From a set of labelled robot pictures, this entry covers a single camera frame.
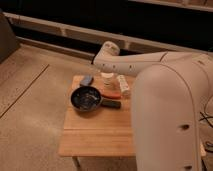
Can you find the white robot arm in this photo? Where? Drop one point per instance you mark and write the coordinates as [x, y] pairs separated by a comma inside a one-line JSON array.
[[170, 91]]

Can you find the orange carrot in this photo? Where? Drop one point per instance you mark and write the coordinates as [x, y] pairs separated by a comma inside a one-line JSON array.
[[112, 96]]

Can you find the white plastic bottle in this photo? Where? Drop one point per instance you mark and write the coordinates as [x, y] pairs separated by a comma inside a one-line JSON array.
[[124, 87]]

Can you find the white metal railing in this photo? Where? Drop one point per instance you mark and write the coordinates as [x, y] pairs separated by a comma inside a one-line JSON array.
[[88, 35]]

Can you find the wooden table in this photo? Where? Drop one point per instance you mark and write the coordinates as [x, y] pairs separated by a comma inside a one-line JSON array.
[[105, 132]]

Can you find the black frying pan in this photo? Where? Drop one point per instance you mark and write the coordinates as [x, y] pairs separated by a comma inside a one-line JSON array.
[[88, 98]]

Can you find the blue sponge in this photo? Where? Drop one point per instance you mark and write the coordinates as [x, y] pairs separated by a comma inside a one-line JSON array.
[[86, 81]]

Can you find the dark cabinet corner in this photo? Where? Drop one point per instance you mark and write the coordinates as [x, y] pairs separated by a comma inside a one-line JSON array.
[[8, 40]]

